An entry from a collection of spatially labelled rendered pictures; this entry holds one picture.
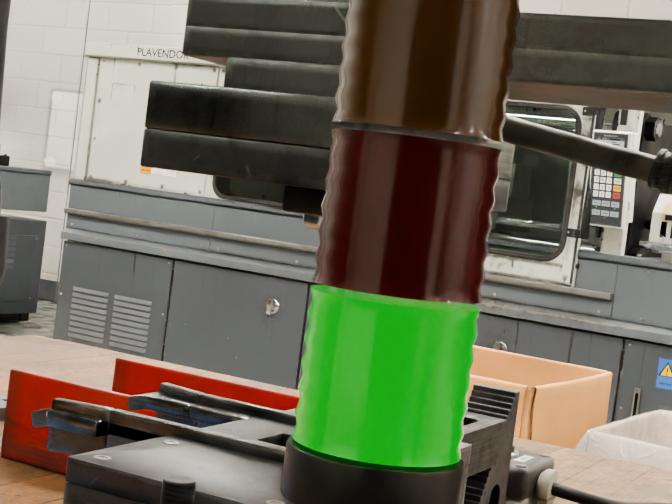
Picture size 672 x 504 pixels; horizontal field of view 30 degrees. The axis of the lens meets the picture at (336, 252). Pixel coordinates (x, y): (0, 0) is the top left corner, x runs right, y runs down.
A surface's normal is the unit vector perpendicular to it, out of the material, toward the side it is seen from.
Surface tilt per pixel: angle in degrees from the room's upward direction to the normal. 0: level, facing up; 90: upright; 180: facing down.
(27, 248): 90
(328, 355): 104
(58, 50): 90
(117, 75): 90
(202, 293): 90
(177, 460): 0
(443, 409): 76
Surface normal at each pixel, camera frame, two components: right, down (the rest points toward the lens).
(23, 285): 0.86, 0.14
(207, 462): 0.13, -0.99
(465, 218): 0.61, -0.13
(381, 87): -0.46, -0.26
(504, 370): -0.51, 0.04
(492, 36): 0.55, 0.36
